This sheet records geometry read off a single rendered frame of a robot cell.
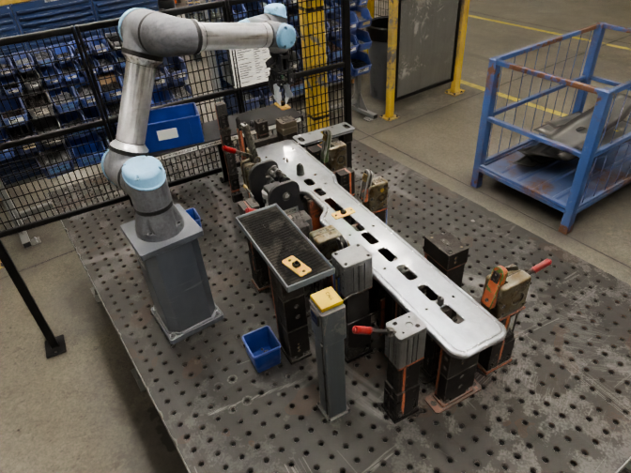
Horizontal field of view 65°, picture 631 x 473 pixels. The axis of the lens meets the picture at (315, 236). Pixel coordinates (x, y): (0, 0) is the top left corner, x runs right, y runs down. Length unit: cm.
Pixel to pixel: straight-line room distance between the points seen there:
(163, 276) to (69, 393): 130
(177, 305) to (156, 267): 18
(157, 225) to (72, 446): 133
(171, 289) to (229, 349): 29
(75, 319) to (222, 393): 169
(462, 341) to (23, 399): 220
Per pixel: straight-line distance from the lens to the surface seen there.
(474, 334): 138
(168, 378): 174
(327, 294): 122
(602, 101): 316
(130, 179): 153
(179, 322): 179
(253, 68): 255
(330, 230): 156
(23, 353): 315
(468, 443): 154
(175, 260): 164
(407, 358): 134
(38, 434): 275
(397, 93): 496
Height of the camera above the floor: 200
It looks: 37 degrees down
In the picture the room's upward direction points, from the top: 4 degrees counter-clockwise
